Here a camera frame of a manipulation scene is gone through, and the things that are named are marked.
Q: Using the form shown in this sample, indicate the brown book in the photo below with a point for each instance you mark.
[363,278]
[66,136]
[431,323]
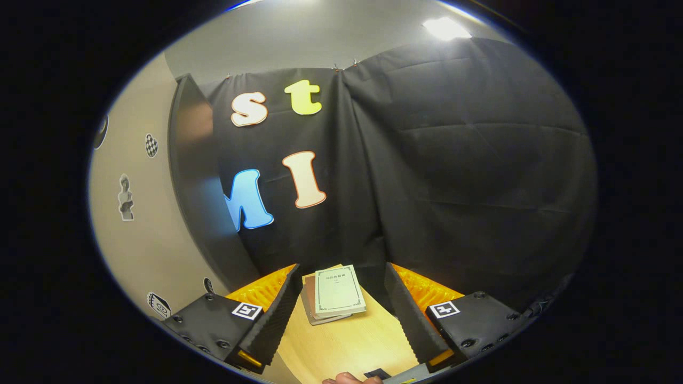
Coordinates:
[308,304]

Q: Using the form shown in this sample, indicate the beige cabinet door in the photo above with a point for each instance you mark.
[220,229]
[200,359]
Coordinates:
[144,240]

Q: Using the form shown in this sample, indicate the ceiling light panel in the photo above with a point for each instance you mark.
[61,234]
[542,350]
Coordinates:
[445,28]

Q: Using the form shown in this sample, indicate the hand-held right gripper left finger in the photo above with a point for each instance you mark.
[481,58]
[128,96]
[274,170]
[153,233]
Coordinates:
[277,320]

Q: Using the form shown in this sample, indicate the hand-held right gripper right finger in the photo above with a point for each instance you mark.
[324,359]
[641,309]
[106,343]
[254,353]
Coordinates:
[408,320]

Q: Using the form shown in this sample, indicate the black backdrop cloth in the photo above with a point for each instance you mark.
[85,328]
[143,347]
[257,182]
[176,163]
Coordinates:
[453,186]

